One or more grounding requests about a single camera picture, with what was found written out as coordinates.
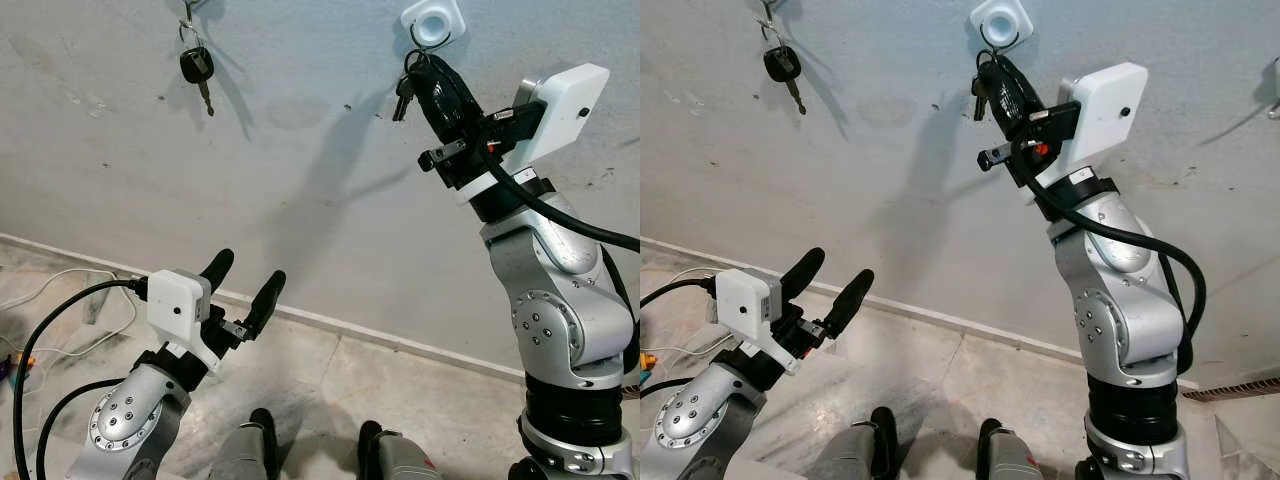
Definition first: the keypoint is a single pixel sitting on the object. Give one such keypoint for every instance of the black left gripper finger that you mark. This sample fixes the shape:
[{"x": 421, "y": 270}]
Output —
[
  {"x": 805, "y": 272},
  {"x": 218, "y": 268},
  {"x": 850, "y": 303},
  {"x": 265, "y": 305}
]

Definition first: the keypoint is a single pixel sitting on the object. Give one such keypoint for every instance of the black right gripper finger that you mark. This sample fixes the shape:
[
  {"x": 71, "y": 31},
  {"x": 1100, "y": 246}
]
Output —
[
  {"x": 460, "y": 100},
  {"x": 1008, "y": 100},
  {"x": 435, "y": 100},
  {"x": 1028, "y": 100}
]

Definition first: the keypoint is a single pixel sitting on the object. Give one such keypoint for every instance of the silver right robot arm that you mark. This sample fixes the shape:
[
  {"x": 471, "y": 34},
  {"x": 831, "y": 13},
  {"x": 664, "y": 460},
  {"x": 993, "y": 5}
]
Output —
[
  {"x": 560, "y": 310},
  {"x": 1120, "y": 310}
]

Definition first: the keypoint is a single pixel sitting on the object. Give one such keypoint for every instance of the grey left robot leg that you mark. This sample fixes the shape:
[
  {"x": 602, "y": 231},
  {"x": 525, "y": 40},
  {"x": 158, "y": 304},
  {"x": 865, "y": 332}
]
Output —
[
  {"x": 240, "y": 460},
  {"x": 845, "y": 460}
]

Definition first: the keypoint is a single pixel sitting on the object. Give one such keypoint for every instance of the orange teal purple toy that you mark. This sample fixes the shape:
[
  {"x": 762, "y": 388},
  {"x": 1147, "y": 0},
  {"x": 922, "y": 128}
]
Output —
[
  {"x": 650, "y": 360},
  {"x": 12, "y": 360}
]

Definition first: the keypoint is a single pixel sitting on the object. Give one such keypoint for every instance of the black fob car key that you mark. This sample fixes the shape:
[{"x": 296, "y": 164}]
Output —
[
  {"x": 780, "y": 63},
  {"x": 196, "y": 65}
]

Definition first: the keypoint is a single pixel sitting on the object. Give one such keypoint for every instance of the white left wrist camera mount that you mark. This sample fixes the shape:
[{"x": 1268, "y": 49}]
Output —
[
  {"x": 175, "y": 300},
  {"x": 745, "y": 300}
]

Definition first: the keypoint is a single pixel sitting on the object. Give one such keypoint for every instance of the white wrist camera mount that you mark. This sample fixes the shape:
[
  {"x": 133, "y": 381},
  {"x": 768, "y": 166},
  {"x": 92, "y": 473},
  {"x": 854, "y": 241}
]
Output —
[
  {"x": 745, "y": 300},
  {"x": 1105, "y": 110},
  {"x": 175, "y": 300},
  {"x": 565, "y": 110}
]

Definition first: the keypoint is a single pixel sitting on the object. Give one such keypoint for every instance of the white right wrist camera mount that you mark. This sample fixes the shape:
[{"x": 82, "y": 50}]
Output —
[
  {"x": 565, "y": 110},
  {"x": 1105, "y": 110}
]

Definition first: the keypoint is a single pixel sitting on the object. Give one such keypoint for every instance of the white adhesive wall hook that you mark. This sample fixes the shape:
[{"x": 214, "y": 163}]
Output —
[
  {"x": 980, "y": 15},
  {"x": 410, "y": 15}
]

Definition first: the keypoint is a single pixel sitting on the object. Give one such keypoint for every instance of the red tiled wall pillar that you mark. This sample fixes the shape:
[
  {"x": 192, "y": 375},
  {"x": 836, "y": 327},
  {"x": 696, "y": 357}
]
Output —
[{"x": 1230, "y": 390}]

